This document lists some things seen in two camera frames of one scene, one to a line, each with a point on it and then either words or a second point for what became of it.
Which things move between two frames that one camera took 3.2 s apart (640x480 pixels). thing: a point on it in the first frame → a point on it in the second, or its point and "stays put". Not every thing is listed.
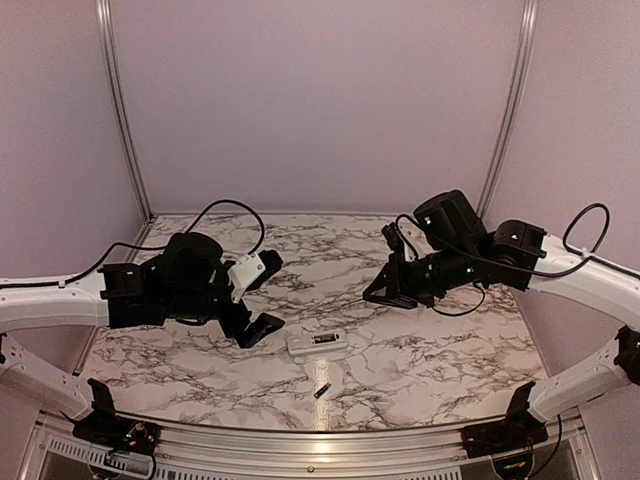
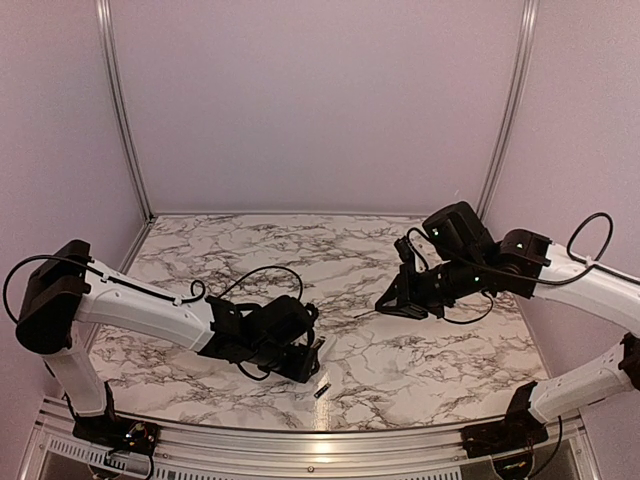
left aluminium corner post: (105, 30) stays put
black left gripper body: (232, 327) → (271, 358)
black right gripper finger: (400, 301) → (407, 311)
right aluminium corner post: (524, 62) stays put
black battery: (322, 391) stays put
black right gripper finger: (387, 278) → (398, 294)
